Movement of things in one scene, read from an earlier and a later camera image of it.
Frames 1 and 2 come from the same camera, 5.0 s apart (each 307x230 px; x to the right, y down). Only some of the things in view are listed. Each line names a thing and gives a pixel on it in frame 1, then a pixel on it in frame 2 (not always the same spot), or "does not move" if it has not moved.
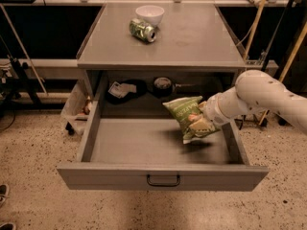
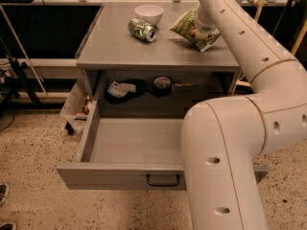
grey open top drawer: [148, 153] does not move
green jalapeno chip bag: [182, 109] to [185, 26]
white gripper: [211, 110] to [203, 26]
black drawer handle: [163, 184] does not move
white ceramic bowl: [152, 13] does not move
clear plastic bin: [77, 107] does not move
